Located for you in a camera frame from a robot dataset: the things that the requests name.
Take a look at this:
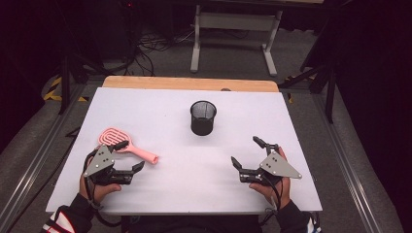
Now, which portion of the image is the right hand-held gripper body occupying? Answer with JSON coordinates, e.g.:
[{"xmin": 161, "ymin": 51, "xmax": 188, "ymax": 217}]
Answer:
[{"xmin": 238, "ymin": 143, "xmax": 303, "ymax": 187}]

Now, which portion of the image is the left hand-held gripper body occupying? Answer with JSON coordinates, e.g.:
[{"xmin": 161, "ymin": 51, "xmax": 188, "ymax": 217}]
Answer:
[{"xmin": 82, "ymin": 144, "xmax": 135, "ymax": 186}]

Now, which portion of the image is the pink hairbrush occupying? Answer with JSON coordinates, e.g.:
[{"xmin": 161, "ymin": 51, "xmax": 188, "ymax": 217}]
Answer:
[{"xmin": 97, "ymin": 126, "xmax": 160, "ymax": 166}]

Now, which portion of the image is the black mesh pen holder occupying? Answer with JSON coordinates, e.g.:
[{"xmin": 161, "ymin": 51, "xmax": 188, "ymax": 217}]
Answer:
[{"xmin": 189, "ymin": 99, "xmax": 218, "ymax": 137}]

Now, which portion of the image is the person's left hand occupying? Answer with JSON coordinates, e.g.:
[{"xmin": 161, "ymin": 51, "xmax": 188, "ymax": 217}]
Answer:
[{"xmin": 78, "ymin": 154, "xmax": 123, "ymax": 206}]

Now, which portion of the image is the white table board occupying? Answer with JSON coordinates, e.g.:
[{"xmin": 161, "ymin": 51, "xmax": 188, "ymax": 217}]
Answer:
[{"xmin": 45, "ymin": 86, "xmax": 324, "ymax": 217}]

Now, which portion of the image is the yellow black hazard tape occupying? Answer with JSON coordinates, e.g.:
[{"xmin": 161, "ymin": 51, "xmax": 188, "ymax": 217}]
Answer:
[
  {"xmin": 43, "ymin": 75, "xmax": 89, "ymax": 103},
  {"xmin": 284, "ymin": 76, "xmax": 295, "ymax": 105}
]

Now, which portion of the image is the black tripod stand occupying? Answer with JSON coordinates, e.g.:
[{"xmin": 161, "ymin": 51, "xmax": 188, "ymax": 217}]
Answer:
[
  {"xmin": 57, "ymin": 52, "xmax": 110, "ymax": 117},
  {"xmin": 277, "ymin": 59, "xmax": 338, "ymax": 124}
]

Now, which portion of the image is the wooden table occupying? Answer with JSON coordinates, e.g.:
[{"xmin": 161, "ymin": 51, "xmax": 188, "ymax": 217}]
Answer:
[{"xmin": 101, "ymin": 75, "xmax": 281, "ymax": 93}]

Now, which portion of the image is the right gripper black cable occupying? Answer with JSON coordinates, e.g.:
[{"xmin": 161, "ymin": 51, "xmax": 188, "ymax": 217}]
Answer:
[{"xmin": 257, "ymin": 177, "xmax": 284, "ymax": 227}]

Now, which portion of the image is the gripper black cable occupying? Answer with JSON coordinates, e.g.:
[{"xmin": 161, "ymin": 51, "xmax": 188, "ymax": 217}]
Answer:
[
  {"xmin": 83, "ymin": 154, "xmax": 123, "ymax": 228},
  {"xmin": 257, "ymin": 177, "xmax": 284, "ymax": 227}
]

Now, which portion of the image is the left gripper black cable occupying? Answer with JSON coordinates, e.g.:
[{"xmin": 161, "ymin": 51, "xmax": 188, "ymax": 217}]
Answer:
[{"xmin": 83, "ymin": 154, "xmax": 123, "ymax": 228}]

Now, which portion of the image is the aluminium floor rail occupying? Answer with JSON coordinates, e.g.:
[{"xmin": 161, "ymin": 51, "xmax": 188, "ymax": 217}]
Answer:
[
  {"xmin": 0, "ymin": 83, "xmax": 89, "ymax": 233},
  {"xmin": 310, "ymin": 92, "xmax": 384, "ymax": 233}
]

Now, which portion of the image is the bundle of black floor cables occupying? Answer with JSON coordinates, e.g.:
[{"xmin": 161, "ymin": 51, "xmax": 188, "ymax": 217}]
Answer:
[{"xmin": 120, "ymin": 27, "xmax": 197, "ymax": 78}]

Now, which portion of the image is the white metal table frame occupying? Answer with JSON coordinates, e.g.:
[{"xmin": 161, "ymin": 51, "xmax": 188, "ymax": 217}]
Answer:
[{"xmin": 189, "ymin": 3, "xmax": 284, "ymax": 78}]

